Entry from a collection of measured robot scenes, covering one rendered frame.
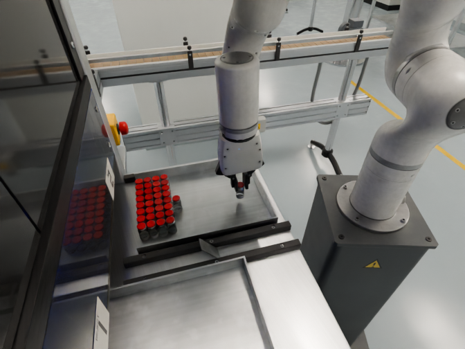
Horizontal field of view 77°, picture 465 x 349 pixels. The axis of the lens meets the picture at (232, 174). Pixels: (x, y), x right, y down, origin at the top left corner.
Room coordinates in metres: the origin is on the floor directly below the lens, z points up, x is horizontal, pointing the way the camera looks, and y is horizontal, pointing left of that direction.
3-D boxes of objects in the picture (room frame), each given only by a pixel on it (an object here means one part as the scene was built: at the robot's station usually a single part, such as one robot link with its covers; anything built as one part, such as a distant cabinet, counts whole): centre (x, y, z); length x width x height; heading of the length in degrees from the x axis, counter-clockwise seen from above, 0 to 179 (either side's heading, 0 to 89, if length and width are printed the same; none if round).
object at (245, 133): (0.54, -0.01, 1.13); 0.09 x 0.08 x 0.03; 105
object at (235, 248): (0.38, 0.00, 0.91); 0.14 x 0.03 x 0.06; 106
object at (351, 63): (1.75, -0.72, 0.46); 0.09 x 0.09 x 0.77; 15
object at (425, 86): (0.51, -0.39, 1.16); 0.19 x 0.12 x 0.24; 1
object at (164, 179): (0.52, 0.17, 0.90); 0.18 x 0.02 x 0.05; 15
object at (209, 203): (0.54, 0.09, 0.90); 0.34 x 0.26 x 0.04; 105
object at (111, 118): (0.72, 0.37, 0.99); 0.08 x 0.07 x 0.07; 105
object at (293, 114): (1.59, -0.14, 0.49); 1.60 x 0.08 x 0.12; 105
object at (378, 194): (0.54, -0.39, 0.95); 0.19 x 0.19 x 0.18
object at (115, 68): (1.55, 0.00, 0.92); 1.90 x 0.16 x 0.16; 105
